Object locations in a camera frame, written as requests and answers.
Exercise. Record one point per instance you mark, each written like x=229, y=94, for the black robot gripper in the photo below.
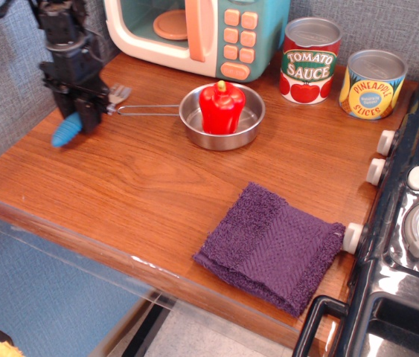
x=73, y=75

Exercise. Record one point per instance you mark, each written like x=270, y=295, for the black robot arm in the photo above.
x=61, y=21

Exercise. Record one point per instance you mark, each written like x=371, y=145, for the toy microwave oven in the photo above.
x=229, y=40

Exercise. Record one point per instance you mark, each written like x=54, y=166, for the small steel pan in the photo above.
x=251, y=117

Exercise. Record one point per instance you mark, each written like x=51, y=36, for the red toy bell pepper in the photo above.
x=221, y=106

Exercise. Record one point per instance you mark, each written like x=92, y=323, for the tomato sauce can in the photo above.
x=309, y=57

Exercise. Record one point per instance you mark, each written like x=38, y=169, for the purple folded towel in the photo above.
x=268, y=248

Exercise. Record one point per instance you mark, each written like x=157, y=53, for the pineapple slices can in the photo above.
x=372, y=84

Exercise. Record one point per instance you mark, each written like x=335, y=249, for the grey stove knob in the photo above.
x=375, y=171
x=353, y=233
x=385, y=141

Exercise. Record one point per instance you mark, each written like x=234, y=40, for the black toy stove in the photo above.
x=381, y=314

